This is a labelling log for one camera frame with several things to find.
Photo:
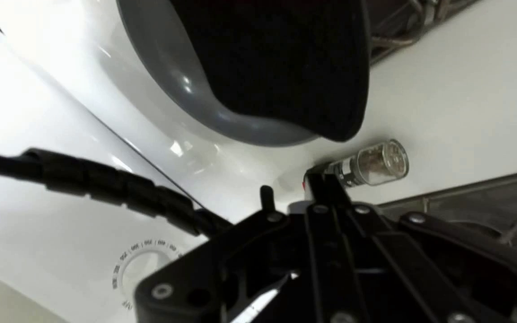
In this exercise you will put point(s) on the white stove control dial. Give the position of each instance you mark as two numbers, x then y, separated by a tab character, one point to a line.
144	270

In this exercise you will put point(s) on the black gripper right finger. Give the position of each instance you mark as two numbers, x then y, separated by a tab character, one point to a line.
402	276

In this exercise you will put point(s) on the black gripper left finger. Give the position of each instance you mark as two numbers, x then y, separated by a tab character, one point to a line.
234	281

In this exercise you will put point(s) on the small glass shaker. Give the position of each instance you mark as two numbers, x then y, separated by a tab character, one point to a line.
376	163

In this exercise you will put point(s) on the white gas stove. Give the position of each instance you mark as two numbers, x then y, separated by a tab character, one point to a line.
462	114

